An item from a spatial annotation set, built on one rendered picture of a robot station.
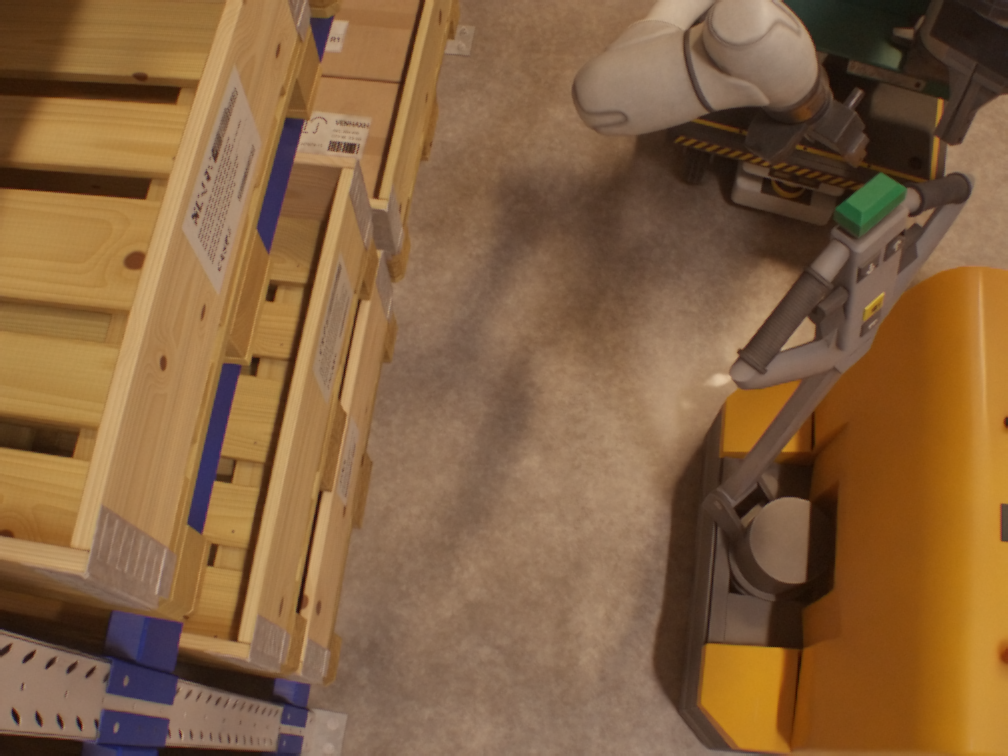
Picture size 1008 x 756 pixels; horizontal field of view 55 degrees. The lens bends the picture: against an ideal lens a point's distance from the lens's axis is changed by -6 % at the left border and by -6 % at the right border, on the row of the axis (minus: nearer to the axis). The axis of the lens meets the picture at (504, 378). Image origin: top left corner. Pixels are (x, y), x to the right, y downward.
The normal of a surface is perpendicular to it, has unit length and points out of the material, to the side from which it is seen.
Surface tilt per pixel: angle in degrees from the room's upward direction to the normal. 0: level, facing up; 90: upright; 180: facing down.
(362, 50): 0
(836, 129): 33
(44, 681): 90
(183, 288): 90
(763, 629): 0
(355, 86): 0
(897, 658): 74
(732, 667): 22
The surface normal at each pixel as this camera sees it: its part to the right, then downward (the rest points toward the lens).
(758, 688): -0.38, -0.37
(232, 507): -0.01, -0.36
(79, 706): 0.99, 0.13
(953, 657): -0.71, -0.34
